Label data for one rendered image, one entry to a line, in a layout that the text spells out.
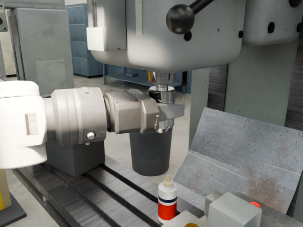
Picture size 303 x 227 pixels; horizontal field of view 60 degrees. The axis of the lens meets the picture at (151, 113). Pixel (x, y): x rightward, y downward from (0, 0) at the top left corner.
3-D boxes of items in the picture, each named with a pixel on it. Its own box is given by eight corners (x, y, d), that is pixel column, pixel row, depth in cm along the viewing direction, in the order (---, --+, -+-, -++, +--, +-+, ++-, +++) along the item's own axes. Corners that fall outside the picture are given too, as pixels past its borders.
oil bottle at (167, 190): (167, 228, 56) (168, 183, 52) (154, 218, 58) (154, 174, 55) (180, 218, 58) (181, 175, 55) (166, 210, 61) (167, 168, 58)
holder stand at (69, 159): (75, 178, 74) (68, 111, 68) (31, 157, 86) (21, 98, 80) (105, 161, 83) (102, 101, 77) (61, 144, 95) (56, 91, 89)
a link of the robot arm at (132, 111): (160, 90, 39) (78, 97, 35) (159, 149, 42) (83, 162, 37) (133, 77, 50) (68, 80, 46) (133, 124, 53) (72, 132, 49)
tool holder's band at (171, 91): (154, 98, 43) (154, 92, 43) (144, 92, 47) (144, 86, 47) (180, 95, 45) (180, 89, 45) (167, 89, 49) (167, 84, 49)
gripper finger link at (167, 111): (182, 117, 47) (149, 121, 44) (183, 100, 46) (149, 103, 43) (186, 120, 45) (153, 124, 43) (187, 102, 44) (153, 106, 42)
